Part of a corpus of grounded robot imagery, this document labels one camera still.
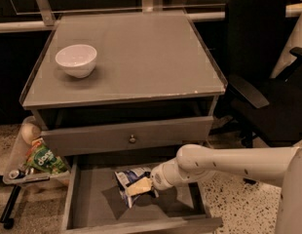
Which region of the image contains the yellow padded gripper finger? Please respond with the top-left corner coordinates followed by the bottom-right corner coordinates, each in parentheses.
top-left (126, 177), bottom-right (152, 196)

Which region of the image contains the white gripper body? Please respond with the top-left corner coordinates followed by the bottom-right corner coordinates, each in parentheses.
top-left (150, 158), bottom-right (182, 190)

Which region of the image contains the blue chip bag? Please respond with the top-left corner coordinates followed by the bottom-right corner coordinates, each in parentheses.
top-left (114, 167), bottom-right (159, 209)

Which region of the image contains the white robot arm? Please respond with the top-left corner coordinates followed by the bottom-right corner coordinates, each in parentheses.
top-left (125, 139), bottom-right (302, 234)

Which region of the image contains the round metal drawer knob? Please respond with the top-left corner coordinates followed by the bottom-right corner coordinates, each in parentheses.
top-left (129, 135), bottom-right (136, 143)

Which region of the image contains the open grey middle drawer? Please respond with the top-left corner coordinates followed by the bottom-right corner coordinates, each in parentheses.
top-left (61, 149), bottom-right (222, 234)

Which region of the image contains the grey drawer cabinet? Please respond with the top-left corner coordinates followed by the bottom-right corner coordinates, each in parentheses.
top-left (19, 10), bottom-right (229, 234)

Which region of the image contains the closed grey top drawer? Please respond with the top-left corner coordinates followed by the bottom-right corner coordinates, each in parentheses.
top-left (42, 116), bottom-right (213, 156)

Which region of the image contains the green snack bag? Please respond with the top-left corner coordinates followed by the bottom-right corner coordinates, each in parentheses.
top-left (25, 138), bottom-right (67, 175)

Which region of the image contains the black office chair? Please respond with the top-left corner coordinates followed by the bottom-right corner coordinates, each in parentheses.
top-left (214, 0), bottom-right (302, 147)

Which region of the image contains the beige round object in bin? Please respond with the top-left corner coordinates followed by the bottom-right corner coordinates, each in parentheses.
top-left (20, 123), bottom-right (41, 144)

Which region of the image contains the metal soda can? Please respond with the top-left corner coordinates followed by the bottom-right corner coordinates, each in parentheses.
top-left (9, 169), bottom-right (25, 179)

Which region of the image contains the white ceramic bowl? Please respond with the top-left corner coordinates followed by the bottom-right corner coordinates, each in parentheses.
top-left (55, 44), bottom-right (97, 78)

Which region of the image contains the black stand leg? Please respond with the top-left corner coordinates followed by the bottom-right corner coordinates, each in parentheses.
top-left (0, 185), bottom-right (21, 230)

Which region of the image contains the metal railing bar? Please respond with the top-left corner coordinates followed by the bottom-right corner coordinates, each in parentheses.
top-left (0, 3), bottom-right (302, 33)

